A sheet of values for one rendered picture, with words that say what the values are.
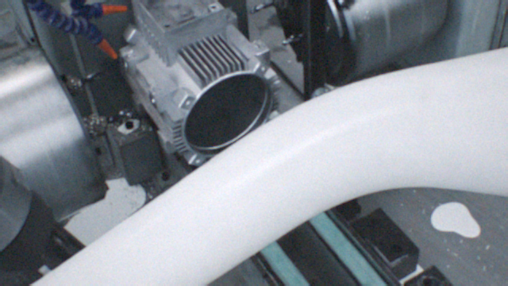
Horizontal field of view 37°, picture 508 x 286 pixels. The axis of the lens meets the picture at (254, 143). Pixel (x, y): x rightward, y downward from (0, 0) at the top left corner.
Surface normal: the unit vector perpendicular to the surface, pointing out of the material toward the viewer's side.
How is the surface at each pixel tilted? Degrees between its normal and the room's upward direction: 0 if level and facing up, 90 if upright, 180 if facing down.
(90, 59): 90
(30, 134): 43
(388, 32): 81
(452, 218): 0
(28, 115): 32
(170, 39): 90
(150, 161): 90
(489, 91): 26
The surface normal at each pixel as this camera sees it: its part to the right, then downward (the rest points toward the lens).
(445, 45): -0.86, 0.41
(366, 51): 0.51, 0.59
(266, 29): -0.07, -0.68
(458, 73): -0.36, -0.73
